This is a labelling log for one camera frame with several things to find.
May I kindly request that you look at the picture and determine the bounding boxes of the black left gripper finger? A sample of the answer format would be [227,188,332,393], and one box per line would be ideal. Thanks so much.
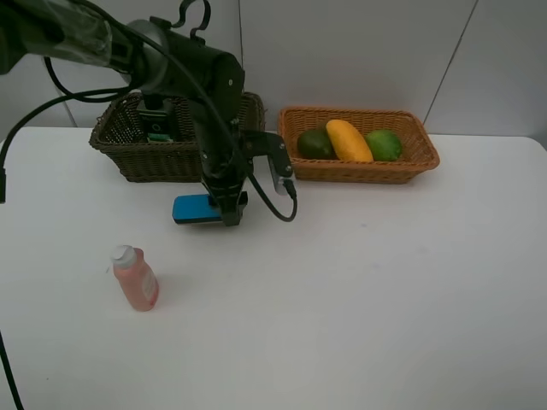
[220,191,249,226]
[208,194,220,208]

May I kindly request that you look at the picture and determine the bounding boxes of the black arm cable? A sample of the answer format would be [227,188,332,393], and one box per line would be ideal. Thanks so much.
[0,0,299,410]

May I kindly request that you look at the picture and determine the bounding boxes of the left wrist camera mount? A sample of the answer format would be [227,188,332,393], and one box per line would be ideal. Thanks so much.
[241,130,296,198]

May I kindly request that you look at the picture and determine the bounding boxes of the light green lime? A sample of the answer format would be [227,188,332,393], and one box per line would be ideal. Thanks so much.
[365,129,403,161]

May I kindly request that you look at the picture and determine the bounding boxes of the blue whiteboard eraser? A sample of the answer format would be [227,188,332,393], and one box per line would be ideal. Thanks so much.
[172,194,221,225]

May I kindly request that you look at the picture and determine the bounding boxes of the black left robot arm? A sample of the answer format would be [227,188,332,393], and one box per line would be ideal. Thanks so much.
[1,1,251,226]

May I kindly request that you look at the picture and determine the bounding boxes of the yellow mango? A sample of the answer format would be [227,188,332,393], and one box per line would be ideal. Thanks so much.
[326,120,373,162]

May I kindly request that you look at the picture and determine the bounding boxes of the orange wicker basket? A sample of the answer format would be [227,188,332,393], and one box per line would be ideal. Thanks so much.
[278,107,440,184]

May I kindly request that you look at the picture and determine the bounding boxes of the dark green pump bottle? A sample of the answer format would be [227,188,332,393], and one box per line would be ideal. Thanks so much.
[137,94,178,143]

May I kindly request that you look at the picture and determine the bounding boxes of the dark brown wicker basket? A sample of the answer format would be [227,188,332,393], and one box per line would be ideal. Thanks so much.
[88,90,267,184]

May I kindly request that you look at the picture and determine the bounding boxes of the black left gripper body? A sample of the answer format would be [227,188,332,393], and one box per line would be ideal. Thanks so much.
[194,101,246,201]

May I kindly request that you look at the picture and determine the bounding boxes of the pink lotion bottle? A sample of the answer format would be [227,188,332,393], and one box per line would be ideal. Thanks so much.
[110,245,159,312]

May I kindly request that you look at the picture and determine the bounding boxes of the dark green avocado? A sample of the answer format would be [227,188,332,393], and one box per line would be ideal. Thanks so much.
[297,128,336,160]

